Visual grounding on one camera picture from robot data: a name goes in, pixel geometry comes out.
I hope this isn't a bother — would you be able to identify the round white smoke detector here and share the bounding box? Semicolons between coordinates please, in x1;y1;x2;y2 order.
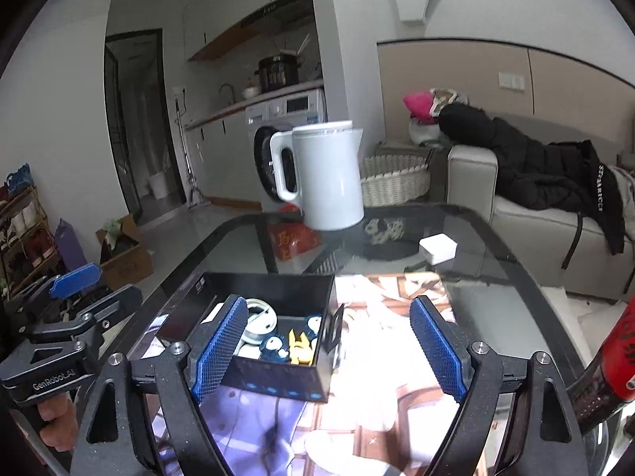
241;297;278;345

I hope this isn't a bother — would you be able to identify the blue crystal bottle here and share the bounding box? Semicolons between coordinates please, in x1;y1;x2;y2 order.
304;315;322;342
260;334;290;363

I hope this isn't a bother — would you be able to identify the yellow plastic tool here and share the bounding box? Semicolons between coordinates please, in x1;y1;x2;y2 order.
289;330;314;365

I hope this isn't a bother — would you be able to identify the person's left hand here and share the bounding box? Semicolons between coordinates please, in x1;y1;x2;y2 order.
38;394;79;452

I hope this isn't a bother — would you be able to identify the purple bag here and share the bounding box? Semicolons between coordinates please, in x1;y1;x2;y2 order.
54;218;87;271

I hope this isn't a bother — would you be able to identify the shoe rack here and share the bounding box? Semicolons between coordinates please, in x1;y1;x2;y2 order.
1;163;65;301

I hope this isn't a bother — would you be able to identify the brown cardboard box on floor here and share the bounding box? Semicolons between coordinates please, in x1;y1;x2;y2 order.
96;214;154;290

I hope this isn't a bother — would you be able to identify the anime printed desk mat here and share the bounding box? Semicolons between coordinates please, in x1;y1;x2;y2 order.
200;272;458;475

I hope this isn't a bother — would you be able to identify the white waste bin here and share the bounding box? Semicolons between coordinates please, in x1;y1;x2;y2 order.
148;171;170;200

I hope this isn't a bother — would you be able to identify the grey sofa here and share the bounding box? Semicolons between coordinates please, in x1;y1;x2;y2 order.
446;140;634;299

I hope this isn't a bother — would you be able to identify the small white charger cube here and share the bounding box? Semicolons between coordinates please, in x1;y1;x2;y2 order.
419;233;458;265

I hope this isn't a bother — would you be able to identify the black cardboard box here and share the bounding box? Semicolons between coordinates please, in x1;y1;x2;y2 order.
157;273;343;403

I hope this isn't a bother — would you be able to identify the red packet under table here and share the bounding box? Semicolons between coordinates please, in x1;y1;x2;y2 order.
268;223;321;261

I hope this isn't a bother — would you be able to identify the blue crystal bottle in box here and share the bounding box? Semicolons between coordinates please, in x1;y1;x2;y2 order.
304;315;322;342

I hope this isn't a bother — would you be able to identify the black jacket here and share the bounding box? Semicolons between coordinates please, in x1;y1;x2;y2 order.
438;103;626;255

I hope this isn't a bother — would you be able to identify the white woven basket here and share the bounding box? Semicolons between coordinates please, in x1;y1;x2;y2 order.
360;155;431;207

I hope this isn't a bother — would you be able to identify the washing machine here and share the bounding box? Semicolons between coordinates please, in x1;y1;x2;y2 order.
244;87;329;204

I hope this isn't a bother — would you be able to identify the white electric kettle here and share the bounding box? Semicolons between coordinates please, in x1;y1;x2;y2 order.
269;121;364;232

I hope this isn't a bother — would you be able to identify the black cooking pot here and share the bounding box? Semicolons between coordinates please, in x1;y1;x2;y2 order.
258;53;299;92

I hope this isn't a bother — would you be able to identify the pink plush toy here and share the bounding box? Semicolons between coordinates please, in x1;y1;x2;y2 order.
402;91;435;125

